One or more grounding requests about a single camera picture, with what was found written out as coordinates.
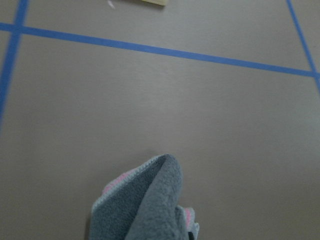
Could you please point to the wooden cutting board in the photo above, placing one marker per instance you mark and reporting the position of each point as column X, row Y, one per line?
column 157, row 2

